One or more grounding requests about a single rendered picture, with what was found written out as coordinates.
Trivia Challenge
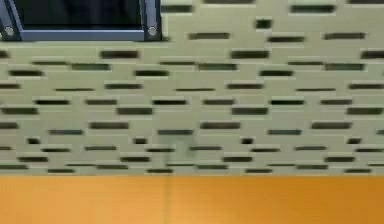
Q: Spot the blue framed wall picture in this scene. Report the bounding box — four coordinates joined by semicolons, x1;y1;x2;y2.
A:
0;0;164;43

